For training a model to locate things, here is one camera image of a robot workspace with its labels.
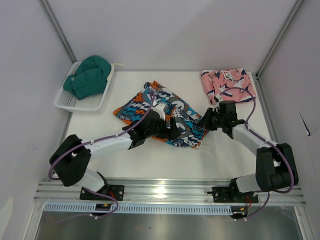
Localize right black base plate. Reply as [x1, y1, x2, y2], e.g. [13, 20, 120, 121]
[207, 186, 259, 204]

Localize slotted white cable duct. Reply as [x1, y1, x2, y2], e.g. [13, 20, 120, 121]
[43, 202, 233, 216]

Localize teal green shorts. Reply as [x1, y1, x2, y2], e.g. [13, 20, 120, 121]
[63, 55, 112, 100]

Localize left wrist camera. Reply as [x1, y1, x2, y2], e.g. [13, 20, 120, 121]
[152, 102, 168, 121]

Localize left aluminium frame post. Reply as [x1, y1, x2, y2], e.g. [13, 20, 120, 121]
[38, 0, 77, 63]

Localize aluminium frame post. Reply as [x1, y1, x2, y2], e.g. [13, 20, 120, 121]
[38, 0, 77, 63]
[255, 0, 306, 79]

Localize blue patterned shorts pile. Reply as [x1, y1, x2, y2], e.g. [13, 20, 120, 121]
[113, 81, 208, 149]

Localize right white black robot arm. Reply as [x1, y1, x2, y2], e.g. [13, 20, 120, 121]
[198, 101, 299, 202]

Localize right aluminium frame post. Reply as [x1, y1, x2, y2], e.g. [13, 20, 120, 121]
[255, 0, 306, 79]

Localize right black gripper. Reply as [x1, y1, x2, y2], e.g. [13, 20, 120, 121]
[196, 108, 225, 132]

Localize pink shark print shorts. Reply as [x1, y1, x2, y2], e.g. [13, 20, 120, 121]
[200, 68, 256, 105]

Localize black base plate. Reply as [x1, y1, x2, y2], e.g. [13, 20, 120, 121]
[79, 184, 125, 201]
[207, 186, 259, 204]

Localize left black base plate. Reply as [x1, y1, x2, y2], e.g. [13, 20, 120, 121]
[79, 184, 125, 201]

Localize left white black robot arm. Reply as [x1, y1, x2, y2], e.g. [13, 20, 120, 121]
[49, 110, 181, 200]

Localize aluminium mounting rail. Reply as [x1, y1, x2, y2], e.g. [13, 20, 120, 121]
[33, 177, 307, 206]

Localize white plastic basket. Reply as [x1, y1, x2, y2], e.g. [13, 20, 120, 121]
[53, 61, 116, 113]

